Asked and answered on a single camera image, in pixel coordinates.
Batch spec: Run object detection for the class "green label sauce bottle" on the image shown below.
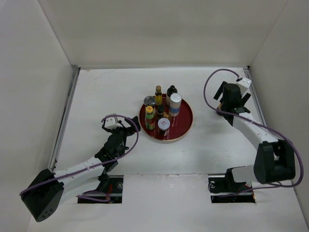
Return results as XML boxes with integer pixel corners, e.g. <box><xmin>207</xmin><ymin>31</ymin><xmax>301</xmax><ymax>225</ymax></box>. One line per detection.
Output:
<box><xmin>145</xmin><ymin>106</ymin><xmax>155</xmax><ymax>130</ymax></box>

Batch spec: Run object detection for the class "small black label spice bottle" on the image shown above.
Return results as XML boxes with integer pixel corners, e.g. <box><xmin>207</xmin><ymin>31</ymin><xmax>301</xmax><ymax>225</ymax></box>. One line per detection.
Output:
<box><xmin>156</xmin><ymin>104</ymin><xmax>165</xmax><ymax>120</ymax></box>

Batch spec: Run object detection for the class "small yellow label bottle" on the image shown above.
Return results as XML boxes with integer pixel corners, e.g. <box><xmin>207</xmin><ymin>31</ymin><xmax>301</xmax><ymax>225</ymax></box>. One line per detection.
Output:
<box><xmin>155</xmin><ymin>86</ymin><xmax>162</xmax><ymax>106</ymax></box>

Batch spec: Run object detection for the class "blue label granule bottle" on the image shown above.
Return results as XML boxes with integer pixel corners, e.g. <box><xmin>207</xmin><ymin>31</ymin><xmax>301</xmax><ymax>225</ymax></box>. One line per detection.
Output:
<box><xmin>169</xmin><ymin>93</ymin><xmax>182</xmax><ymax>117</ymax></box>

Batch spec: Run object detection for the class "black cap clear bottle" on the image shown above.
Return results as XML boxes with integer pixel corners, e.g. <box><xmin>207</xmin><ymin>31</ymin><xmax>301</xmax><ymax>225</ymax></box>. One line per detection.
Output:
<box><xmin>166</xmin><ymin>85</ymin><xmax>178</xmax><ymax>106</ymax></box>

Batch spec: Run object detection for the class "red cap sauce jar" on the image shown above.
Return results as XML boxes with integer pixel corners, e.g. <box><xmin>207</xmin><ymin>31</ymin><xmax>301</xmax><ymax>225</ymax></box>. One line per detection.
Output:
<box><xmin>216</xmin><ymin>103</ymin><xmax>223</xmax><ymax>116</ymax></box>

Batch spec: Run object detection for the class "white lid small jar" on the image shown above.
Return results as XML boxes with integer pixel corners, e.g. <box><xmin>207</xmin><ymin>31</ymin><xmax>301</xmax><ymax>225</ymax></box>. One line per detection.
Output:
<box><xmin>157</xmin><ymin>118</ymin><xmax>170</xmax><ymax>136</ymax></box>

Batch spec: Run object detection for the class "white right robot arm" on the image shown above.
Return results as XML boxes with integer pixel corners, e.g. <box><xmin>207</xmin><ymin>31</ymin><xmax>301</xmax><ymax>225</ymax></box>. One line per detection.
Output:
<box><xmin>213</xmin><ymin>81</ymin><xmax>295</xmax><ymax>191</ymax></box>

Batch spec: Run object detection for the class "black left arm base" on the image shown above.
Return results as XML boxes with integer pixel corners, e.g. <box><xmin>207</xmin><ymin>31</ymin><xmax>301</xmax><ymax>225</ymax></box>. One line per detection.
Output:
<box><xmin>77</xmin><ymin>175</ymin><xmax>124</xmax><ymax>204</ymax></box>

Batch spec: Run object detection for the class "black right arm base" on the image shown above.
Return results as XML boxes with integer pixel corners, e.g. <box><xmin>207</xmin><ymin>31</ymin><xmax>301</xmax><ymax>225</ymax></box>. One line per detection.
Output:
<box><xmin>208</xmin><ymin>168</ymin><xmax>255</xmax><ymax>203</ymax></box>

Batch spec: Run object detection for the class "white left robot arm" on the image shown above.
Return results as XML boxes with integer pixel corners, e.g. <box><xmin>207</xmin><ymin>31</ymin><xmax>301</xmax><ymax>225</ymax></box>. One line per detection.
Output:
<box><xmin>20</xmin><ymin>114</ymin><xmax>140</xmax><ymax>222</ymax></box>

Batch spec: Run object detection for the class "red round tray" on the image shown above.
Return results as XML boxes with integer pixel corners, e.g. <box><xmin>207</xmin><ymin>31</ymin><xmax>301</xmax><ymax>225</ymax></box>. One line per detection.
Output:
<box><xmin>139</xmin><ymin>94</ymin><xmax>193</xmax><ymax>141</ymax></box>

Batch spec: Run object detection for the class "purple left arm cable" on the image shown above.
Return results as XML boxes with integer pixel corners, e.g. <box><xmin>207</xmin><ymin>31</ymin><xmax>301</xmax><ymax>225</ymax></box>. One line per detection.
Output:
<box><xmin>19</xmin><ymin>115</ymin><xmax>141</xmax><ymax>203</ymax></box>

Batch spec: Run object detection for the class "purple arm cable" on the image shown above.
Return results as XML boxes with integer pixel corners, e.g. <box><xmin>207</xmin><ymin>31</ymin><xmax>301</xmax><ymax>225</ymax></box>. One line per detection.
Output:
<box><xmin>203</xmin><ymin>69</ymin><xmax>304</xmax><ymax>196</ymax></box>
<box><xmin>19</xmin><ymin>115</ymin><xmax>141</xmax><ymax>203</ymax></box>

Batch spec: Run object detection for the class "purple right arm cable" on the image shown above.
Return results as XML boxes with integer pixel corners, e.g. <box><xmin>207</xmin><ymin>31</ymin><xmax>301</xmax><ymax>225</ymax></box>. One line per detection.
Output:
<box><xmin>203</xmin><ymin>69</ymin><xmax>304</xmax><ymax>196</ymax></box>

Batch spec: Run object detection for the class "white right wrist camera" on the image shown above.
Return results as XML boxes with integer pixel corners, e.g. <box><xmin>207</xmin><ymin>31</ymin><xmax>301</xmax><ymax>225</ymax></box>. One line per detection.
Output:
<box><xmin>236</xmin><ymin>78</ymin><xmax>252</xmax><ymax>96</ymax></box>

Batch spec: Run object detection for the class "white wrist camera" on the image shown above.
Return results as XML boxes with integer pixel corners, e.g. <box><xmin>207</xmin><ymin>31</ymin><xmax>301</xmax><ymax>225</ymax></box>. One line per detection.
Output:
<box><xmin>101</xmin><ymin>114</ymin><xmax>121</xmax><ymax>130</ymax></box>
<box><xmin>236</xmin><ymin>78</ymin><xmax>252</xmax><ymax>96</ymax></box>

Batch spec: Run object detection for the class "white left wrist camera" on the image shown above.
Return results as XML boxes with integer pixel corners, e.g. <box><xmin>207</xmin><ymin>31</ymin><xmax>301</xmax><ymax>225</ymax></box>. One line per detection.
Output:
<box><xmin>101</xmin><ymin>114</ymin><xmax>121</xmax><ymax>130</ymax></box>

